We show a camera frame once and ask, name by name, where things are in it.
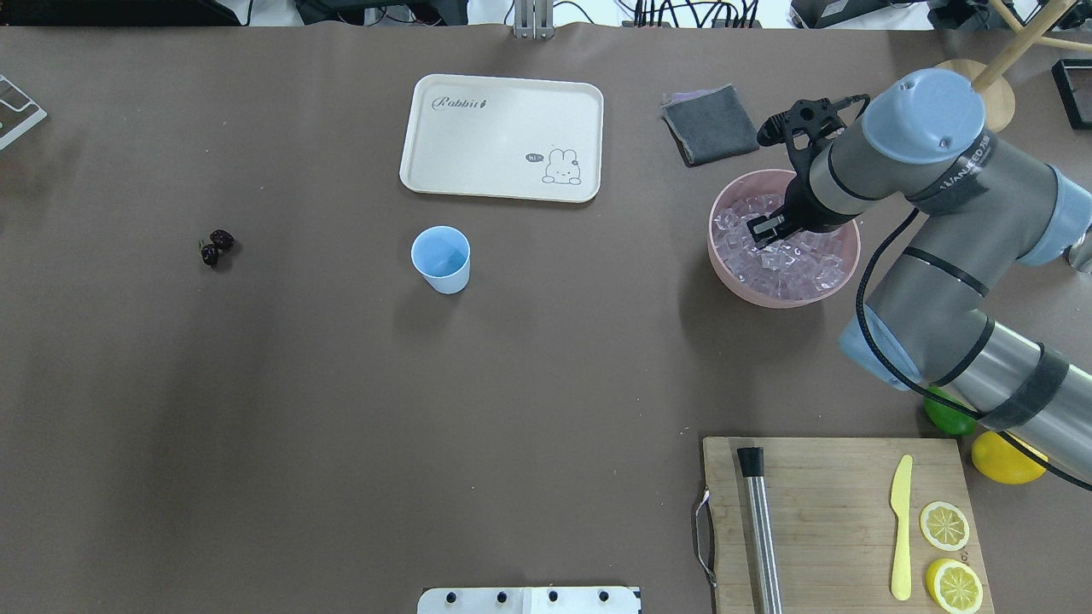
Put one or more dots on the yellow plastic knife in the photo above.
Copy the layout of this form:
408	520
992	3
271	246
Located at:
900	503

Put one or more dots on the yellow lemon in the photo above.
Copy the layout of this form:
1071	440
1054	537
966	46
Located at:
1001	461

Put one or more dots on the pink bowl of ice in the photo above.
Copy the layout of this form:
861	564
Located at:
804	269

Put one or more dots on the steel muddler black tip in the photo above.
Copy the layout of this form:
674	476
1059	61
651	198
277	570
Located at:
752	470

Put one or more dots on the light blue plastic cup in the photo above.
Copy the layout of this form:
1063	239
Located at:
441	254

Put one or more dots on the green lime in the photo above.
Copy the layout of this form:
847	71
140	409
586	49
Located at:
948	420

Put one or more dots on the wooden cup tree stand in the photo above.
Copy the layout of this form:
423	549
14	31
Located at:
988	79

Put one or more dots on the white wire cup rack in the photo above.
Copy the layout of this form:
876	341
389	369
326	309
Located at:
19	113

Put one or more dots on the cream rabbit serving tray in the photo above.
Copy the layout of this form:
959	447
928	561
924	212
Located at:
510	138

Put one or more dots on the wooden cutting board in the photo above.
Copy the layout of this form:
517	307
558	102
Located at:
833	526

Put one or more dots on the dark red cherries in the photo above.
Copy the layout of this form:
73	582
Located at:
219	241

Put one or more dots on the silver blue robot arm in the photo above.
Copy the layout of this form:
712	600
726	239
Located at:
987	205

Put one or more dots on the aluminium frame post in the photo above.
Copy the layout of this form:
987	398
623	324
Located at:
533	20

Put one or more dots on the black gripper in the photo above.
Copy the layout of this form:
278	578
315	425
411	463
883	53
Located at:
802	206

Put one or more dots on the lemon half slice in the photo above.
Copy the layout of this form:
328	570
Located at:
954	586
945	526

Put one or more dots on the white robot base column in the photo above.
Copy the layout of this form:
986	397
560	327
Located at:
544	599

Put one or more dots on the grey folded cloth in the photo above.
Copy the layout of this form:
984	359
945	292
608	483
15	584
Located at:
709	125

